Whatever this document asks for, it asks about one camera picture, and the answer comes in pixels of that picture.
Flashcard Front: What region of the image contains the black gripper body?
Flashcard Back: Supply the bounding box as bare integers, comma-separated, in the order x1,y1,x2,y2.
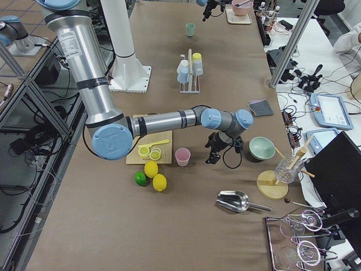
208,132,244,154
205,0,226,12

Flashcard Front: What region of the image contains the green plastic cup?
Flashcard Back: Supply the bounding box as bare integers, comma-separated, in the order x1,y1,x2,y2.
186,23,195,37

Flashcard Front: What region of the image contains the pink plastic cup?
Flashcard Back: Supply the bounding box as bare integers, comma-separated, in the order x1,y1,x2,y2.
175,147,191,167

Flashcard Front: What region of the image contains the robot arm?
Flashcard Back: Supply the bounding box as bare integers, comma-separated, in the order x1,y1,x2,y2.
39,1,253,164
196,0,228,21

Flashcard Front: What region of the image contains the yellow plastic cup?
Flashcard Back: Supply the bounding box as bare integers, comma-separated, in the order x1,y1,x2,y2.
192,53,202,62

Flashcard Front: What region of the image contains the white plastic cup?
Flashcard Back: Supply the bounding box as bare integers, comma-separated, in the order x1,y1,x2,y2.
178,59,189,68

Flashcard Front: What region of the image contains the grey plastic cup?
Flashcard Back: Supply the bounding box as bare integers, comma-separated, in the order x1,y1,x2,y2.
193,59,203,76

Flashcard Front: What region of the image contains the light blue plastic cup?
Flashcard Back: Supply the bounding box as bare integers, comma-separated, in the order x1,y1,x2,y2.
177,65,189,84

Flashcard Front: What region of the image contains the wooden cup tree stand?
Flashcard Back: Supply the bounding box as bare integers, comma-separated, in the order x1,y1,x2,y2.
257,135,315,199

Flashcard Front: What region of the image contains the clear glass cup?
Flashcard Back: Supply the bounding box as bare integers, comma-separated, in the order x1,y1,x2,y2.
274,154,304,183

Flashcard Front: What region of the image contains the beige tray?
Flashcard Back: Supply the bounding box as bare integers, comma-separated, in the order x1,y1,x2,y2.
226,7,252,25

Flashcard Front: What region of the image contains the pink bowl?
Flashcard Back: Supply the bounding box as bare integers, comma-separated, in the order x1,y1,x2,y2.
231,0,253,16

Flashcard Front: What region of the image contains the light green bowl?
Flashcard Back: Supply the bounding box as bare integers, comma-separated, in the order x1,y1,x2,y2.
249,137,275,161

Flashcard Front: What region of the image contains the metal scoop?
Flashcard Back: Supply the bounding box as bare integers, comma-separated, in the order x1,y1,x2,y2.
216,190,272,213

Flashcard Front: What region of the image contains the lemon slice behind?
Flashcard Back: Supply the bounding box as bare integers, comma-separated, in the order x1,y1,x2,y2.
151,147,162,153

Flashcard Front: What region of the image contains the lemon slice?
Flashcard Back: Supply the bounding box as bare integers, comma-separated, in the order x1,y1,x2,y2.
138,147,151,159
151,147,162,153
149,152,162,161

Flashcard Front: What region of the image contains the lemon slice front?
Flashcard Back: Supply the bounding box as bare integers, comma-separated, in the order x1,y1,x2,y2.
149,152,162,161

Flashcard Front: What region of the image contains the grey folded cloth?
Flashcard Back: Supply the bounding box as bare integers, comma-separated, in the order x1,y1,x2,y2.
248,99,274,117

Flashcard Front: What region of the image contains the yellow lemon outer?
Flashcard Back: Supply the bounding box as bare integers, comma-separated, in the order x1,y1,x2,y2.
152,174,167,192

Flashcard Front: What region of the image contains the yellow plastic knife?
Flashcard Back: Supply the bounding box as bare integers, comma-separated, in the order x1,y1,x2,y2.
138,139,170,148

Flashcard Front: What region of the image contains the yellow lemon near board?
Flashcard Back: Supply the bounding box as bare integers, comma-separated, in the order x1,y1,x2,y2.
144,160,159,178

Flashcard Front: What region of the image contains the lemon slice top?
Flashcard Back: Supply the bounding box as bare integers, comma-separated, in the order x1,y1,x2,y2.
138,147,151,159

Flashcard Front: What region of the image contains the green lime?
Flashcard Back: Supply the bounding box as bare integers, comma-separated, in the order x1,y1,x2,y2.
134,171,148,187

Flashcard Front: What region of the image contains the bamboo cutting board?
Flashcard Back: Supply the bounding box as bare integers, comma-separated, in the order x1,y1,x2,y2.
126,130,173,165

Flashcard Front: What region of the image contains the teach pendant upper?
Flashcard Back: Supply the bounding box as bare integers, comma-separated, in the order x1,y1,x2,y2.
310,93,354,130

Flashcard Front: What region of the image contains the metal glass rack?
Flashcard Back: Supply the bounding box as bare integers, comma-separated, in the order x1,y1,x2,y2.
265,209,338,270

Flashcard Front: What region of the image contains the black monitor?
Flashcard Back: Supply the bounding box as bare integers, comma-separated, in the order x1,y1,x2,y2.
305,132,360,213

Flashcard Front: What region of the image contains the person in white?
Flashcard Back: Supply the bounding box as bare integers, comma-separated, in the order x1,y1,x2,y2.
333,23,360,78

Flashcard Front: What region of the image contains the white wire cup rack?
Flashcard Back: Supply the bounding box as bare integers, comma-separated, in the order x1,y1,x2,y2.
179,49,200,94

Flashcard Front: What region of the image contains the aluminium frame post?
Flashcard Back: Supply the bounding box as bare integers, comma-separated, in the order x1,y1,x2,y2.
270,0,319,89

